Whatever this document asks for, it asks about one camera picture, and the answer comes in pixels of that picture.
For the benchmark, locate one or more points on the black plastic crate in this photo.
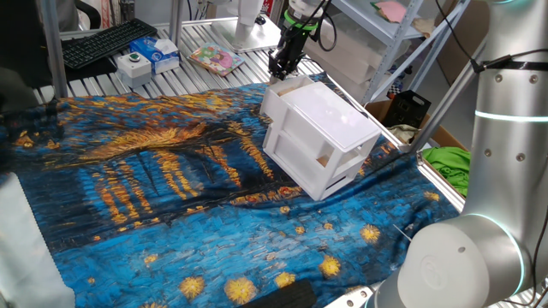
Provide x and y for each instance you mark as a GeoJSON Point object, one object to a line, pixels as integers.
{"type": "Point", "coordinates": [406, 111]}

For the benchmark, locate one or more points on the black keyboard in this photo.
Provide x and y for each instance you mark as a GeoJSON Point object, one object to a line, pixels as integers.
{"type": "Point", "coordinates": [107, 43]}

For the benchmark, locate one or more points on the white drawer with knob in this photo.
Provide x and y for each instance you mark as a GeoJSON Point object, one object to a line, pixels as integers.
{"type": "Point", "coordinates": [272, 104]}

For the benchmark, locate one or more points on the open cardboard box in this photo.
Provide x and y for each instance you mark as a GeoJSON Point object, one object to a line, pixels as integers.
{"type": "Point", "coordinates": [377, 109]}

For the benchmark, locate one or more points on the beige crumpled cloth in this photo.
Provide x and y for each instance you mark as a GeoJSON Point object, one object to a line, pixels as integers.
{"type": "Point", "coordinates": [402, 132]}

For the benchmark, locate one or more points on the colourful picture book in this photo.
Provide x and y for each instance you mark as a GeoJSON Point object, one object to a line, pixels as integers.
{"type": "Point", "coordinates": [216, 59]}

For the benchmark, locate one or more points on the white metal shelf rack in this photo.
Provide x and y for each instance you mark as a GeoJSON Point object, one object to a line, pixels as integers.
{"type": "Point", "coordinates": [364, 19]}

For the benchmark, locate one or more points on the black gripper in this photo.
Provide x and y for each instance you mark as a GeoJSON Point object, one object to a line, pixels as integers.
{"type": "Point", "coordinates": [293, 45]}

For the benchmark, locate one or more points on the white foam box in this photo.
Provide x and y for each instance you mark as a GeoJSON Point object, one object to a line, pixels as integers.
{"type": "Point", "coordinates": [342, 66]}
{"type": "Point", "coordinates": [372, 47]}

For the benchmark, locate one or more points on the green cloth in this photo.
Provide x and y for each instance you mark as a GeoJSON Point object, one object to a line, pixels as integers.
{"type": "Point", "coordinates": [449, 167]}

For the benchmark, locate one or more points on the blue tissue pack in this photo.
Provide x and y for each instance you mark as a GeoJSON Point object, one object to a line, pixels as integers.
{"type": "Point", "coordinates": [150, 51]}

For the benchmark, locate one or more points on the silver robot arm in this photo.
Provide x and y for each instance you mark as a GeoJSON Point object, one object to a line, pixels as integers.
{"type": "Point", "coordinates": [505, 149]}

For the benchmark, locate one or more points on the brown cardboard carton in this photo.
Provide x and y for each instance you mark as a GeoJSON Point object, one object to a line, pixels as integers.
{"type": "Point", "coordinates": [462, 43]}

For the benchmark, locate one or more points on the beige crumpled paper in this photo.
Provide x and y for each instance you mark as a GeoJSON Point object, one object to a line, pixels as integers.
{"type": "Point", "coordinates": [424, 27]}

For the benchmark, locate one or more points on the checkerboard calibration board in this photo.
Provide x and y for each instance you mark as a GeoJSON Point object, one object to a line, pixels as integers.
{"type": "Point", "coordinates": [394, 90]}

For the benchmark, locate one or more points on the white plastic drawer cabinet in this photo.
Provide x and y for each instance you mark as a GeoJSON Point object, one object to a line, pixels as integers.
{"type": "Point", "coordinates": [329, 115]}

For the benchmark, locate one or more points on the aluminium frame post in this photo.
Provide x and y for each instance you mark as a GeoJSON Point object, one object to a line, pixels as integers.
{"type": "Point", "coordinates": [55, 51]}
{"type": "Point", "coordinates": [176, 21]}
{"type": "Point", "coordinates": [445, 107]}

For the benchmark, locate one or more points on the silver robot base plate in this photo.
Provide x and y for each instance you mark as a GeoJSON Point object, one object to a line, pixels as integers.
{"type": "Point", "coordinates": [355, 297]}

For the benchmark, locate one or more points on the black desk chair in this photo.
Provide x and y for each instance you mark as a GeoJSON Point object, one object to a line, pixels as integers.
{"type": "Point", "coordinates": [95, 17]}

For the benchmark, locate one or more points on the white monitor stand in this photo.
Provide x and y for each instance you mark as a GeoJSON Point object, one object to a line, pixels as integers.
{"type": "Point", "coordinates": [240, 40]}

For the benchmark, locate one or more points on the pink folded paper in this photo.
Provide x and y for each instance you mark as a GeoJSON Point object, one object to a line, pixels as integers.
{"type": "Point", "coordinates": [391, 12]}

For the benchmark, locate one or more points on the starry night painted tablecloth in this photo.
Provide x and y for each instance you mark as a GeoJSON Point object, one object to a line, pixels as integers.
{"type": "Point", "coordinates": [214, 239]}

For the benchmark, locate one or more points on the white box green button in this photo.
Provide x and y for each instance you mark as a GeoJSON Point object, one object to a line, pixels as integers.
{"type": "Point", "coordinates": [133, 70]}

